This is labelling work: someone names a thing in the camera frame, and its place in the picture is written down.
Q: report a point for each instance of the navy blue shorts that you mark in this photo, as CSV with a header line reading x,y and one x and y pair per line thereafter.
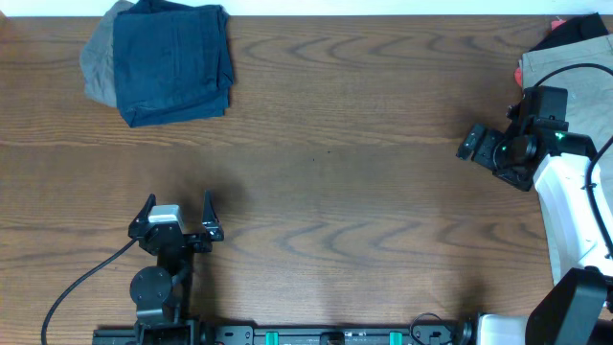
x,y
171,63

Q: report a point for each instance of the beige khaki shorts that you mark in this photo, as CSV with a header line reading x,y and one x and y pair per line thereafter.
x,y
589,96

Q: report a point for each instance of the folded grey shorts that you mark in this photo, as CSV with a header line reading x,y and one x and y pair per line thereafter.
x,y
96,58

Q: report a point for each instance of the black garment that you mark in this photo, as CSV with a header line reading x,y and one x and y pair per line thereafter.
x,y
574,30

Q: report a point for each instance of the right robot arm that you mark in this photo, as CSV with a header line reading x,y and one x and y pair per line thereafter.
x,y
570,313

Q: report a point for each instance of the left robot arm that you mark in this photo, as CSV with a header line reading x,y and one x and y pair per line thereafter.
x,y
161,292

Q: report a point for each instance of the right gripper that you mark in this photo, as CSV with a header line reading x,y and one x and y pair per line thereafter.
x,y
486,145

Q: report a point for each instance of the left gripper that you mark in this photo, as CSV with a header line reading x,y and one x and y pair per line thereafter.
x,y
195,238

